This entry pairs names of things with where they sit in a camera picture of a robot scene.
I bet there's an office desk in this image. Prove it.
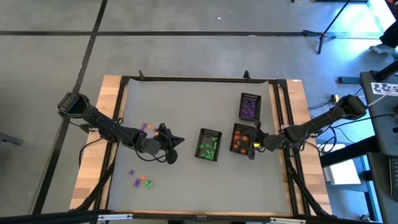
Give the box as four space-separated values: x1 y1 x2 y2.
359 70 398 224

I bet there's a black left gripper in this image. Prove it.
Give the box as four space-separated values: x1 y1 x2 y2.
141 123 185 165

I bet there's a black slotted plastic basket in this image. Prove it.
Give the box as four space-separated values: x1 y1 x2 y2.
194 128 223 162
229 123 256 156
238 92 262 122

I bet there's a white paper marker tag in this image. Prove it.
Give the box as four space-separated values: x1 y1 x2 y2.
371 82 398 96

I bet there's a computer keyboard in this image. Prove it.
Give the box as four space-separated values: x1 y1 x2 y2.
389 157 398 202

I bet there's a white cable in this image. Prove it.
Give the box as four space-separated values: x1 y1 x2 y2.
366 89 398 107

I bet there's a grey table mat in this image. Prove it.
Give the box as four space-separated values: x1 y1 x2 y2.
106 77 290 216

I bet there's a grey chair leg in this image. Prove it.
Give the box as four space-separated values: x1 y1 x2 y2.
0 132 24 146

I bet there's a black power cable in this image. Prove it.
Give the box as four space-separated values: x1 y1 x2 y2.
329 113 397 129

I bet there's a wooden table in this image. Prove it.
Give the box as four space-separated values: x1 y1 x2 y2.
68 74 333 218

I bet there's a black tripod stand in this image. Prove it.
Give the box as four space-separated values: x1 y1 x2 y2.
303 0 369 55

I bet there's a silver aluminium bracket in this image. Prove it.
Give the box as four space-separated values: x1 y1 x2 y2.
269 217 307 224
98 213 134 222

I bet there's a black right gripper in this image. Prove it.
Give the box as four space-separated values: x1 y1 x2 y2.
247 119 285 160

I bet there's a black aluminium rig frame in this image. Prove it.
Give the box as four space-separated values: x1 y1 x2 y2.
74 70 333 224

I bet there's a person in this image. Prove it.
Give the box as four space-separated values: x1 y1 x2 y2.
369 0 398 54

